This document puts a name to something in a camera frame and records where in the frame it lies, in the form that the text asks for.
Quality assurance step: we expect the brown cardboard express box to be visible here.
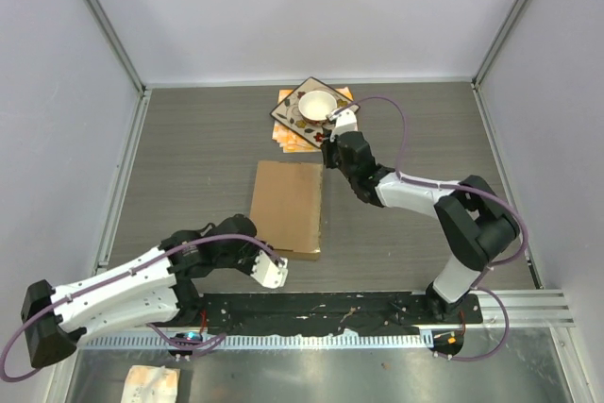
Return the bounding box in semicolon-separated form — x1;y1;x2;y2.
250;160;323;260

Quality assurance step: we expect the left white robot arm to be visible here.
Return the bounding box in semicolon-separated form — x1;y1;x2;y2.
21;214;281;370

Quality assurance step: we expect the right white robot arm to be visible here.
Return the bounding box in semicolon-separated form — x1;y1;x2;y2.
321;132;521;323

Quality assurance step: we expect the orange checkered folded cloth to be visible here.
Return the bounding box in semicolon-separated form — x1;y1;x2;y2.
272;86;353;153

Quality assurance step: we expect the white ceramic bowl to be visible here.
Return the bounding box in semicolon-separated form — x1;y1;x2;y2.
298;91;337;125

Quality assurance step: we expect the square floral ceramic plate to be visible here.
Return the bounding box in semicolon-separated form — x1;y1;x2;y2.
270;76;353;150

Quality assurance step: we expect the white orange paper packet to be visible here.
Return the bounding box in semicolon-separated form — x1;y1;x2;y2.
121;365;180;403

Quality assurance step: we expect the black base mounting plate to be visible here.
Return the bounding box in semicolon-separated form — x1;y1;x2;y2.
197;292;483;337

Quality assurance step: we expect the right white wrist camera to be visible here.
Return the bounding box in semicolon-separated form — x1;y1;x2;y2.
327;109;358;142

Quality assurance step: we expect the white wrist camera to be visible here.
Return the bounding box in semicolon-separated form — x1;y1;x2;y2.
327;109;358;142
250;251;289;290

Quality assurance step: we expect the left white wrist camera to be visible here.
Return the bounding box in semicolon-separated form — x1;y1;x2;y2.
250;251;289;290

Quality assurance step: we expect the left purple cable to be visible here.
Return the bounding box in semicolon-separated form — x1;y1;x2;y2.
0;233;287;383

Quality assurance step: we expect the purple cable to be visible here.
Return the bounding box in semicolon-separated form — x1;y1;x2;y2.
329;95;529;361
0;233;287;383

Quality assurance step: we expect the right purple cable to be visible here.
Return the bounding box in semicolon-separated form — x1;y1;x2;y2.
329;95;529;361

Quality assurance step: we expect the white slotted cable duct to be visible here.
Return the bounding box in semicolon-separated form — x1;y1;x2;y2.
84;329;433;351

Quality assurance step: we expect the aluminium frame rail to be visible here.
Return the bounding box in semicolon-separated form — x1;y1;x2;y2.
475;289;575;328

